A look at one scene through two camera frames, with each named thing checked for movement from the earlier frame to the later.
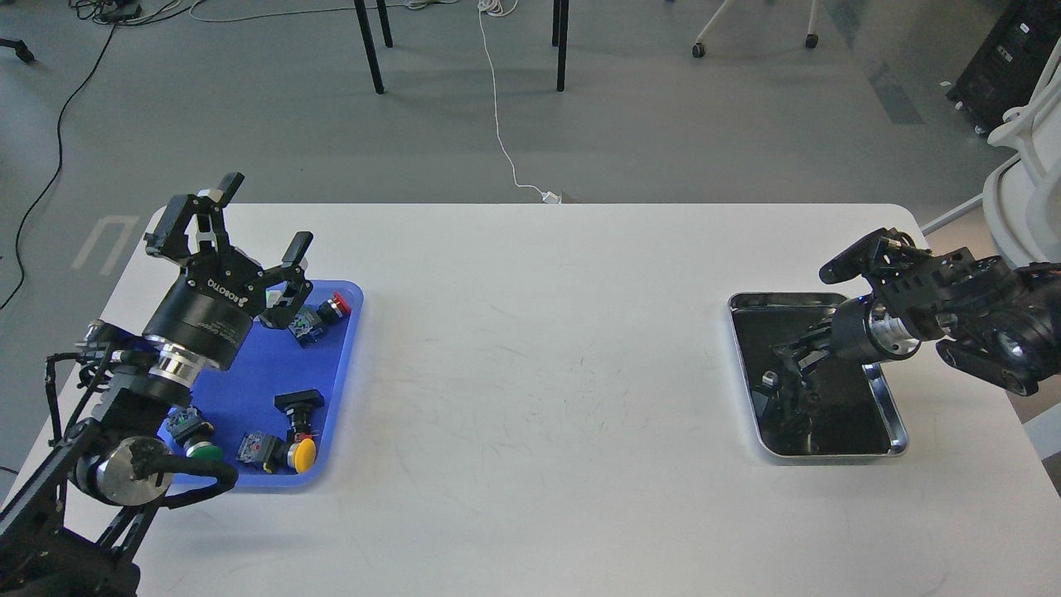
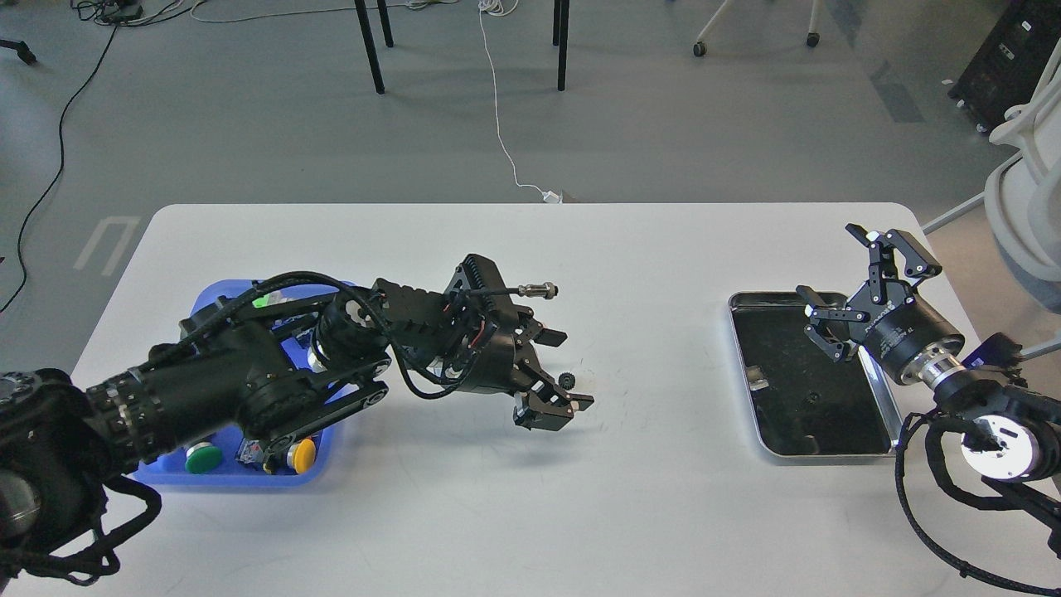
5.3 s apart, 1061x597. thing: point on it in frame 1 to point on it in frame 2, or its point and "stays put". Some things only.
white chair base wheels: (699, 49) stays put
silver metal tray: (805, 397) stays put
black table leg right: (559, 38) stays put
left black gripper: (210, 307) to (501, 359)
